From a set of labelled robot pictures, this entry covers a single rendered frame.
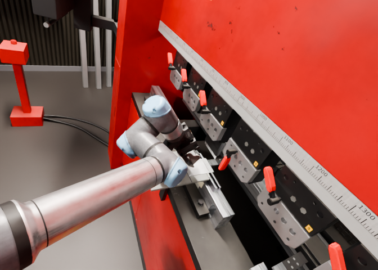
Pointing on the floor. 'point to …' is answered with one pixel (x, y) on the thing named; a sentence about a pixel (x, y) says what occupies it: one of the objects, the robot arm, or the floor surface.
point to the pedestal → (17, 54)
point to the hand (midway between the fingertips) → (188, 160)
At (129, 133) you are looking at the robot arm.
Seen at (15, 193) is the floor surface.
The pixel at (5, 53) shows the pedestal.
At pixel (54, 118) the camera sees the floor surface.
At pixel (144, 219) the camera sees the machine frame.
